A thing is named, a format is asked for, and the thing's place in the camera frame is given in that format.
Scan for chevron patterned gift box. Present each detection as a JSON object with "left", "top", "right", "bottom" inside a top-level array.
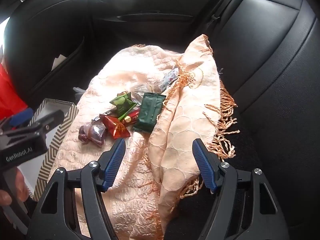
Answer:
[{"left": 25, "top": 98, "right": 80, "bottom": 203}]

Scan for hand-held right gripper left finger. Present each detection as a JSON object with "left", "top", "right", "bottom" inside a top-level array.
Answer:
[{"left": 26, "top": 138, "right": 126, "bottom": 240}]

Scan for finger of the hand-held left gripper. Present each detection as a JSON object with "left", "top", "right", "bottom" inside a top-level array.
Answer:
[
  {"left": 27, "top": 109, "right": 65, "bottom": 135},
  {"left": 9, "top": 108, "right": 35, "bottom": 127}
]

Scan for black car front seat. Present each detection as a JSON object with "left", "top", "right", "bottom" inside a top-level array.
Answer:
[{"left": 4, "top": 0, "right": 95, "bottom": 105}]

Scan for bright red triangular snack packet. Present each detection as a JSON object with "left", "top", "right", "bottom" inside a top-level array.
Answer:
[{"left": 99, "top": 114, "right": 131, "bottom": 139}]

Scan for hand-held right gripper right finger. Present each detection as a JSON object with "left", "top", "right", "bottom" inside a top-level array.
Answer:
[{"left": 192, "top": 139, "right": 293, "bottom": 240}]

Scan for white blue printed snack packet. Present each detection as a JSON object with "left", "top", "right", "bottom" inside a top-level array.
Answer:
[{"left": 160, "top": 67, "right": 179, "bottom": 91}]

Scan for clear red dates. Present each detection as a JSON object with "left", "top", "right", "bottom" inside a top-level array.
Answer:
[{"left": 79, "top": 122, "right": 108, "bottom": 148}]

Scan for black car door panel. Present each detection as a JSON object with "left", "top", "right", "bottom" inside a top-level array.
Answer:
[{"left": 87, "top": 0, "right": 240, "bottom": 52}]

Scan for person's left hand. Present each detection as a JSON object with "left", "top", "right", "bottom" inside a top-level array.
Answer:
[{"left": 0, "top": 167, "right": 29, "bottom": 207}]

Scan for dark green rectangular snack packet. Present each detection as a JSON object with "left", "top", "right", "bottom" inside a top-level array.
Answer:
[{"left": 132, "top": 92, "right": 167, "bottom": 133}]

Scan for white paper sheet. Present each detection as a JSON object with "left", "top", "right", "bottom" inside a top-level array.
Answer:
[{"left": 51, "top": 53, "right": 67, "bottom": 72}]

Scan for red clothing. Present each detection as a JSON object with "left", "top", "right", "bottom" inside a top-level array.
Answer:
[{"left": 0, "top": 44, "right": 28, "bottom": 120}]

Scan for peach fringed shawl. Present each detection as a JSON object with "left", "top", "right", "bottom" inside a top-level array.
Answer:
[{"left": 54, "top": 34, "right": 240, "bottom": 240}]

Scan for green triangular snack packet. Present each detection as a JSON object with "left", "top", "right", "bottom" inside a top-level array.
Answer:
[{"left": 109, "top": 92, "right": 137, "bottom": 122}]

